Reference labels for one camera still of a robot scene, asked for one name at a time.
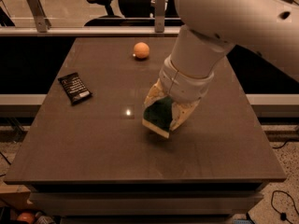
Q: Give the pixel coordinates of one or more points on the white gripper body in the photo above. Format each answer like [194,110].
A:
[183,86]

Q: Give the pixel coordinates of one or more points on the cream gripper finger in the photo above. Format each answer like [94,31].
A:
[156,93]
[181,112]

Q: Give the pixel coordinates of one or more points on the green and yellow sponge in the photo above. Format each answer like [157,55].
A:
[158,116]

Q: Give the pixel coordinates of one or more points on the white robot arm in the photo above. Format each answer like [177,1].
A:
[211,28]

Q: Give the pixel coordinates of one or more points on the orange fruit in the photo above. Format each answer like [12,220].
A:
[141,50]

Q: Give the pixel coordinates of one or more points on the black snack packet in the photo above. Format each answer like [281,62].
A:
[74,88]

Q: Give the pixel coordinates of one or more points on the black office chair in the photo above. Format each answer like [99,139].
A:
[133,13]

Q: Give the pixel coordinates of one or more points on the orange ball under table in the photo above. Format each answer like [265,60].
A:
[27,217]

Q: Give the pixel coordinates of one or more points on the middle metal railing post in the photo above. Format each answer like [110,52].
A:
[159,16]

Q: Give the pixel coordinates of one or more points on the left metal railing post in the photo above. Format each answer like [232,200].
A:
[41,21]

